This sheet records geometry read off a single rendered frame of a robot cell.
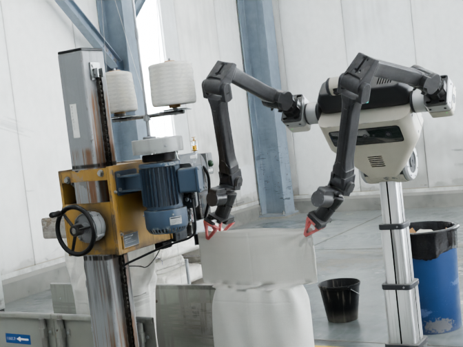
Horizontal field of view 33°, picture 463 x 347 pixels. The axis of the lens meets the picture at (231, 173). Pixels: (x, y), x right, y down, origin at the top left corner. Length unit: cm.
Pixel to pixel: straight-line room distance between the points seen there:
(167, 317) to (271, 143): 818
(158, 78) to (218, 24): 849
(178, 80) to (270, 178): 900
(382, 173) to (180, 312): 112
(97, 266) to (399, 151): 125
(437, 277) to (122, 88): 269
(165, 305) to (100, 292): 86
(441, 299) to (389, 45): 659
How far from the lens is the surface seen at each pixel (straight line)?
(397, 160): 319
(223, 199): 294
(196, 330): 360
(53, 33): 857
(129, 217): 281
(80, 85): 279
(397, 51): 1114
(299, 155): 1177
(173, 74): 280
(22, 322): 352
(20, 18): 828
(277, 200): 1174
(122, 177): 276
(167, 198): 270
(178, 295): 360
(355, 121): 264
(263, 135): 1174
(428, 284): 500
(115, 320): 284
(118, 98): 296
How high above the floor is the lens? 143
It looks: 3 degrees down
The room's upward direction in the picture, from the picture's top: 7 degrees counter-clockwise
